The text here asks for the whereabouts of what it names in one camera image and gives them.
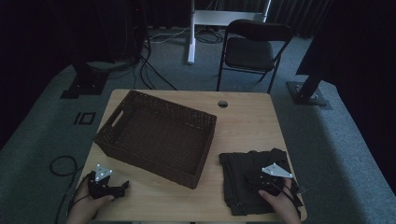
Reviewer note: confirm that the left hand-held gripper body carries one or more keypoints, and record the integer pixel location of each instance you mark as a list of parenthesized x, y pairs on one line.
[(99, 186)]

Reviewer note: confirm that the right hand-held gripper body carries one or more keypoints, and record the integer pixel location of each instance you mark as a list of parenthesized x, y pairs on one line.
[(271, 183)]

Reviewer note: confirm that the dark pants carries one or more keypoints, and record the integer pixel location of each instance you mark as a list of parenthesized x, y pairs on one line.
[(236, 180)]

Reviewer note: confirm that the brown wicker basket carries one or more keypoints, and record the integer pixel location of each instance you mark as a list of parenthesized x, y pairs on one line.
[(155, 140)]

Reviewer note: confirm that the person's left hand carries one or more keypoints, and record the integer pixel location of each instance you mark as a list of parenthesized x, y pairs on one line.
[(82, 208)]

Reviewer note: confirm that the person's right hand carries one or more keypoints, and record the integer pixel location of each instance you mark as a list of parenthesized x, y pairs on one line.
[(285, 208)]

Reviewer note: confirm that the black floor tape marks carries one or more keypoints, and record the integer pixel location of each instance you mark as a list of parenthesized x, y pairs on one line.
[(76, 118)]

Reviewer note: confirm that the black slanted stand with base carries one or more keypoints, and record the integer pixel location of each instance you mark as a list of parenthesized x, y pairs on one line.
[(306, 93)]

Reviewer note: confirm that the black stand with square base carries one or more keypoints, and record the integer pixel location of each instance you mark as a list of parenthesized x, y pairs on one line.
[(84, 84)]

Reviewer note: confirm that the black folding chair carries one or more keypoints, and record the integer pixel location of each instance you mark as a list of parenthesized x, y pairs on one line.
[(249, 53)]

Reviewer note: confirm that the white metal stand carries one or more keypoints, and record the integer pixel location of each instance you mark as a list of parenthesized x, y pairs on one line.
[(191, 46)]

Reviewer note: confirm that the dark curtain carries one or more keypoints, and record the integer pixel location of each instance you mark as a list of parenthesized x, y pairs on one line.
[(295, 15)]

